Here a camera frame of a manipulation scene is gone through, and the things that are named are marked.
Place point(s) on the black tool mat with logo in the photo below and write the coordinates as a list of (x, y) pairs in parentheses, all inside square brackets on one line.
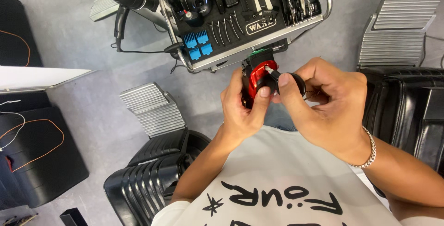
[(242, 35)]

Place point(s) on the black round charging stand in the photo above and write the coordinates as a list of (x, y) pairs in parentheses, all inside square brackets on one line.
[(200, 2)]

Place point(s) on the person's left hand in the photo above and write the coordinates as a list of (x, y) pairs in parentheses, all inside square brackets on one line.
[(236, 115)]

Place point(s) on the small tools heap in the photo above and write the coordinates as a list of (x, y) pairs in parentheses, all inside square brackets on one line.
[(19, 220)]

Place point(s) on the black seat with orange stitching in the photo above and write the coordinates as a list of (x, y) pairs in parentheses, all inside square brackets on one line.
[(17, 35), (34, 156)]

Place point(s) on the silver hair clip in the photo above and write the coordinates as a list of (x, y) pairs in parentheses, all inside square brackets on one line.
[(226, 30), (220, 32), (233, 27), (238, 22), (213, 33)]

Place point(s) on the black barber chair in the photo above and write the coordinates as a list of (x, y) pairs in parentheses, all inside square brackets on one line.
[(149, 181), (406, 115)]

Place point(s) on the small black round tool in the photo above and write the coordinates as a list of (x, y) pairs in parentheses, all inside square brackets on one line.
[(295, 82)]

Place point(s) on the chrome barber trolley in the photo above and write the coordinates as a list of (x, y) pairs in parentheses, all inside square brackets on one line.
[(242, 51)]

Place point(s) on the blue clipper guard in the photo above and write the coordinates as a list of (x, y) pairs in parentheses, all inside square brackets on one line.
[(202, 36), (206, 49), (194, 53), (189, 40)]

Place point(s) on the white printed t-shirt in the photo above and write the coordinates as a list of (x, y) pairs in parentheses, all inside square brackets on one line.
[(277, 184)]

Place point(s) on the ribbed metal footrest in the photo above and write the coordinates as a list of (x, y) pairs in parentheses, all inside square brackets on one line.
[(399, 32), (102, 7), (152, 110)]

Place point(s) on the blue jeans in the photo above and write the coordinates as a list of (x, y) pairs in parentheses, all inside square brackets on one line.
[(277, 116)]

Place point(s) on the red hair clipper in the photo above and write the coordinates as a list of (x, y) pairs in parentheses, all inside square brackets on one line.
[(256, 78)]

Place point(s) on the black box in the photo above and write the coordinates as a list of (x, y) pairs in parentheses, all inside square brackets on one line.
[(73, 218)]

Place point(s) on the person's right hand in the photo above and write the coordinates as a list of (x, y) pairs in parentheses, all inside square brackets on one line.
[(333, 115)]

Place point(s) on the white counter top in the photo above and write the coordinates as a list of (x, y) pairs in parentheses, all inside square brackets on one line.
[(34, 77)]

